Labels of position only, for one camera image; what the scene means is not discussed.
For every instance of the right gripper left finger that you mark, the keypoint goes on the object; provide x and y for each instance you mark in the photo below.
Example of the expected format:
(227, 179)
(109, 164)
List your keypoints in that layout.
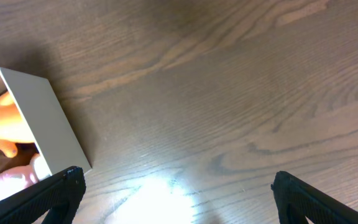
(57, 198)

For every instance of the white duck toy pink hat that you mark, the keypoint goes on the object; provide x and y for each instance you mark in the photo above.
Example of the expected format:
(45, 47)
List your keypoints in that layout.
(19, 178)

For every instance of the white cardboard box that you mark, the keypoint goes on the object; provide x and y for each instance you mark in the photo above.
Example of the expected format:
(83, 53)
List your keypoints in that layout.
(38, 105)

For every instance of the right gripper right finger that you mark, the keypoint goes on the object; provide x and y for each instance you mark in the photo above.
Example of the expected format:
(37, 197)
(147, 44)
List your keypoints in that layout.
(299, 202)

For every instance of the yellow rubber figure toy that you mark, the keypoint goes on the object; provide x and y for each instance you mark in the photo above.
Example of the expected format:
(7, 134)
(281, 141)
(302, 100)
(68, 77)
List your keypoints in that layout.
(13, 127)

